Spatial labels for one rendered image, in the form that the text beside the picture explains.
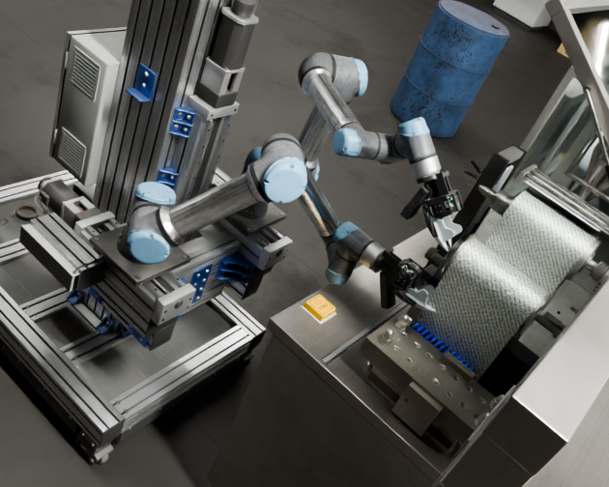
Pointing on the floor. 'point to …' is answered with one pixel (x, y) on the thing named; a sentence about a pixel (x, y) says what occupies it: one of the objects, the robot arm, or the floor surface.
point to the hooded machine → (524, 13)
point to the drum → (449, 67)
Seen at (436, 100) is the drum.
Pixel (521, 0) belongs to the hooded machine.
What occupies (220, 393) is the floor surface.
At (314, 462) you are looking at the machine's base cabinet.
